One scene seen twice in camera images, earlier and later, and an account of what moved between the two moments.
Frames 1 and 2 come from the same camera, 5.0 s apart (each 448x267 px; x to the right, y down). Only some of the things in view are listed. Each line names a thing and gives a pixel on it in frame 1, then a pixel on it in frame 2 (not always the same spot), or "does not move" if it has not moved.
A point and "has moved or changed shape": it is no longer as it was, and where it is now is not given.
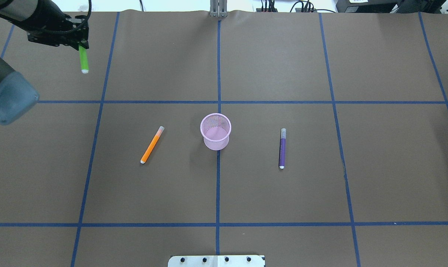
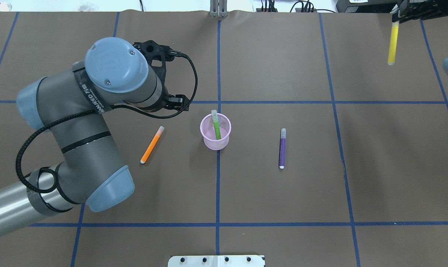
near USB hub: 300,10 does not move
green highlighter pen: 84,60 has moved or changed shape
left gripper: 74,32 to 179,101
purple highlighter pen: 282,149 does not move
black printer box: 368,6 does not move
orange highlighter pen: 143,160 does not move
